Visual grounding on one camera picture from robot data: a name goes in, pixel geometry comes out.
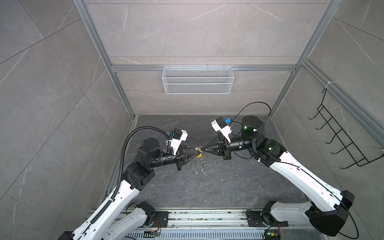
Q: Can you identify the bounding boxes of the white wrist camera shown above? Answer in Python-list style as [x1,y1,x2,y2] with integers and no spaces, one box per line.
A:
[167,128,188,155]
[211,117,232,143]

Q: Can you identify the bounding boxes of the black right camera cable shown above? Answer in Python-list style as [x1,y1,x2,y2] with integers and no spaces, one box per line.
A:
[230,101,272,133]

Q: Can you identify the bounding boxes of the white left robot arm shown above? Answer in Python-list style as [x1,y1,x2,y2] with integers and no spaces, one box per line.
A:
[59,138,200,240]

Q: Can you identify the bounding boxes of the white wire mesh basket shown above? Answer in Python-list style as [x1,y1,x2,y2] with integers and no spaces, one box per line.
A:
[162,67,234,95]

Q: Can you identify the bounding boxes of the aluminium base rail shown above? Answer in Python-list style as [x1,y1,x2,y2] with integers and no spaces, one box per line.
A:
[86,209,301,240]

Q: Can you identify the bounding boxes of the black wire hook rack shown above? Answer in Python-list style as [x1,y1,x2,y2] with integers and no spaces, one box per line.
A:
[308,88,384,170]

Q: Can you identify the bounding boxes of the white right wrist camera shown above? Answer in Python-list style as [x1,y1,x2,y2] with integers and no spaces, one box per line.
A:
[211,117,232,143]

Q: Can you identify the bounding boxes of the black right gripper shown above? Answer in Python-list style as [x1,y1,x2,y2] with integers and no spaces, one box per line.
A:
[202,132,257,161]

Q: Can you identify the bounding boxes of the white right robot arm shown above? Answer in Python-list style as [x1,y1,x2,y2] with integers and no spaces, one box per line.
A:
[200,115,355,237]

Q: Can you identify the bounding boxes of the aluminium frame profiles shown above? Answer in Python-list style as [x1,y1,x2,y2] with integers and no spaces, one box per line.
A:
[71,0,384,208]

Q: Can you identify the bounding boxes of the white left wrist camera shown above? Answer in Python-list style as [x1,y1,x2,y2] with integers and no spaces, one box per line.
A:
[167,128,188,155]

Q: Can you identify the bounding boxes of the black corrugated cable conduit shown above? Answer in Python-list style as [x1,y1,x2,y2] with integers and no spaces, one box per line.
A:
[89,126,170,224]

